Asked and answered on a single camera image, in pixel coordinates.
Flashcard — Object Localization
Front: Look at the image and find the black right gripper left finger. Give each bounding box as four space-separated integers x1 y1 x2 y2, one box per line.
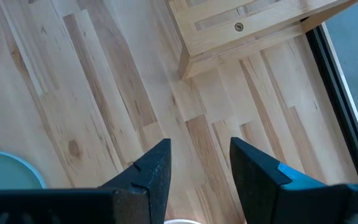
0 138 172 224

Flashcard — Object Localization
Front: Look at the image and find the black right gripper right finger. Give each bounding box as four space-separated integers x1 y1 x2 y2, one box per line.
229 137 358 224

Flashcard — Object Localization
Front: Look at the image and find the pink plate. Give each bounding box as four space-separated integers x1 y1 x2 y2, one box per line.
163 218 203 224

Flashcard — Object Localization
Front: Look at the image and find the sage green plate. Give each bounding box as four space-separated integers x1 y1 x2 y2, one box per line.
0 150 48 192

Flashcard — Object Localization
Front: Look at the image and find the wooden slatted shelf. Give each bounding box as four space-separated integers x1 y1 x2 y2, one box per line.
167 0 358 80

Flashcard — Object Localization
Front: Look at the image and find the black aluminium table frame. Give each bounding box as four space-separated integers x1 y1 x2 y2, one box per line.
304 22 358 185

